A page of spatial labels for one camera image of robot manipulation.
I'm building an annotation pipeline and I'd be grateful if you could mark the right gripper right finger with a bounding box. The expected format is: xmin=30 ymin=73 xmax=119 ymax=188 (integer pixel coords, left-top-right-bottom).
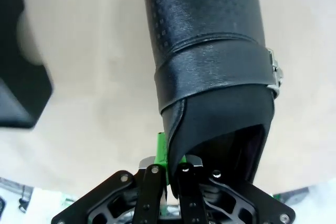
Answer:
xmin=176 ymin=155 xmax=296 ymax=224

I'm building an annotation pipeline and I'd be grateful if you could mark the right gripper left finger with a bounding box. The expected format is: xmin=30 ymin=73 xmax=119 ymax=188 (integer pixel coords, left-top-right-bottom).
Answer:
xmin=52 ymin=132 xmax=169 ymax=224

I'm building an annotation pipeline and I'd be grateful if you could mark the black buckle strap shoe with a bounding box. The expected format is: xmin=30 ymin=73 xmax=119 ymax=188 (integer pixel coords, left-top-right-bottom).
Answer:
xmin=140 ymin=0 xmax=285 ymax=198

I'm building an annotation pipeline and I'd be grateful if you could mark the black metal shoe stand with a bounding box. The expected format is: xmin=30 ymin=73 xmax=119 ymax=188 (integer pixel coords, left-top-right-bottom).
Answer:
xmin=0 ymin=0 xmax=55 ymax=130

